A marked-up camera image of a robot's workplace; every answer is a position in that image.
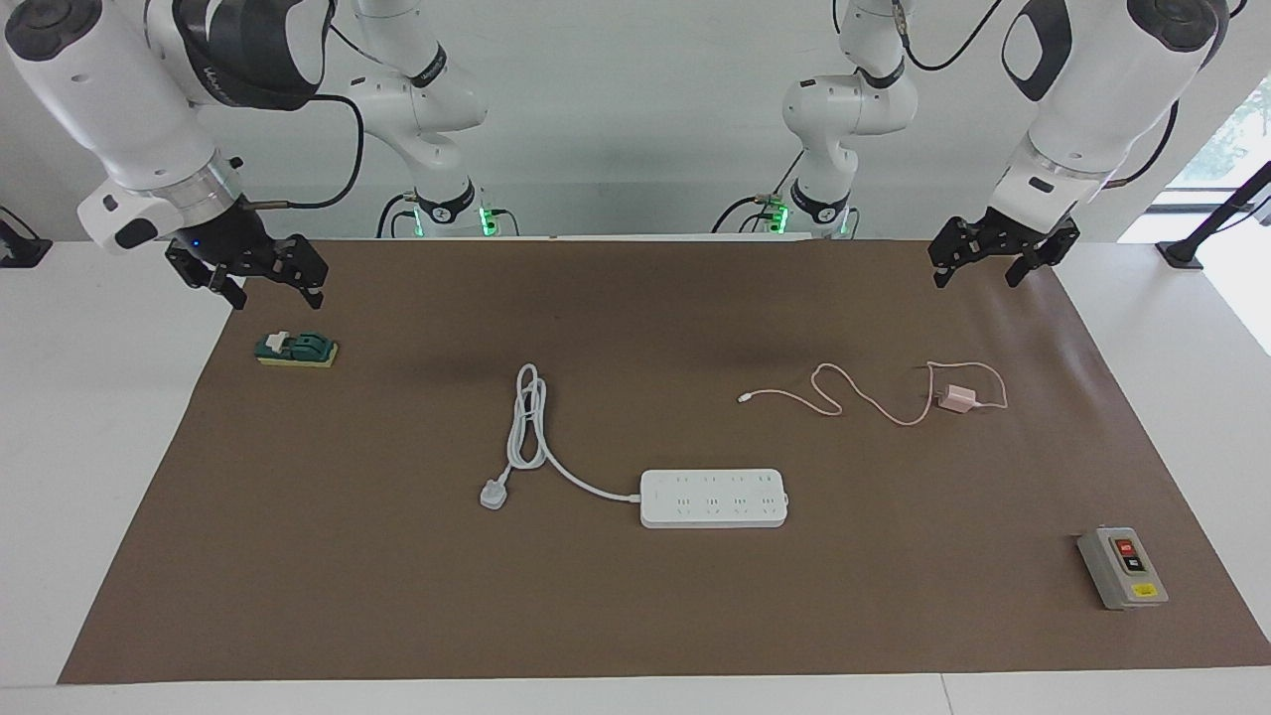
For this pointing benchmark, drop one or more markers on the green knife switch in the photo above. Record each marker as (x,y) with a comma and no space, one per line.
(298,350)

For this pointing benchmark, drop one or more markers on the white power strip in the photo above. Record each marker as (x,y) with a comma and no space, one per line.
(715,501)

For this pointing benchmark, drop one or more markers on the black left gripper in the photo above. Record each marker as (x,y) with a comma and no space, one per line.
(1013,236)

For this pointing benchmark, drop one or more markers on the pink charger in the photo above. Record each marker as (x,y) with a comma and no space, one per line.
(956,399)

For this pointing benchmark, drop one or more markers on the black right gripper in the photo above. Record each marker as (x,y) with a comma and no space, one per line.
(223,243)

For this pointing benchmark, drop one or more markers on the brown table mat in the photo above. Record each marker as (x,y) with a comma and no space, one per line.
(397,576)

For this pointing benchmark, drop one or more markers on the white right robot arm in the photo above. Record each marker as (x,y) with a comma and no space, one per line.
(99,99)

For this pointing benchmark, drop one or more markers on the black desk clamp mount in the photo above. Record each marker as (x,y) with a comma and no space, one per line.
(25,250)

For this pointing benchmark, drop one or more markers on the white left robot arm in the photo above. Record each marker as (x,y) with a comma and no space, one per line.
(1092,99)

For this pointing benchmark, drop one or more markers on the grey on-off switch box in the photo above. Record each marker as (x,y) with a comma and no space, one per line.
(1122,566)

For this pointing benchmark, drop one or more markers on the black slanted stand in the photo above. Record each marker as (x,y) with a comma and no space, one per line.
(1182,253)

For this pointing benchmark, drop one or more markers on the window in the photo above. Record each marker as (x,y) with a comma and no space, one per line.
(1231,149)

